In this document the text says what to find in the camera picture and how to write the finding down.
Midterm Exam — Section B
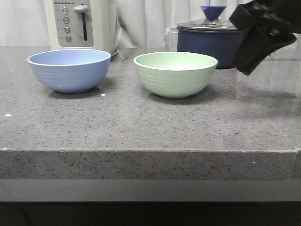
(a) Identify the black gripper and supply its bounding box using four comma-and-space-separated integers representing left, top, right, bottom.
229, 0, 301, 76

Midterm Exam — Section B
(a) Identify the green bowl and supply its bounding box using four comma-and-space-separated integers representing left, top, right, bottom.
134, 52, 218, 99

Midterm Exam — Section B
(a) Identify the blue bowl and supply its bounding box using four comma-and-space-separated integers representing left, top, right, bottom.
27, 49, 111, 93

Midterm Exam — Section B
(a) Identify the blue saucepan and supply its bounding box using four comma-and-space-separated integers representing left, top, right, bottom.
177, 28, 244, 69

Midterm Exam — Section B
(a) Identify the glass pot lid blue knob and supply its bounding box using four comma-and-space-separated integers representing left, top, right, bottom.
177, 6, 238, 32

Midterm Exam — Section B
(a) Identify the clear plastic container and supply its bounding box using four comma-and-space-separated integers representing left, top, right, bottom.
165, 25, 178, 52

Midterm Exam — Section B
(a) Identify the cream toaster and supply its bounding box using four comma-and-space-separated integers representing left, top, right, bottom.
44, 0, 118, 57

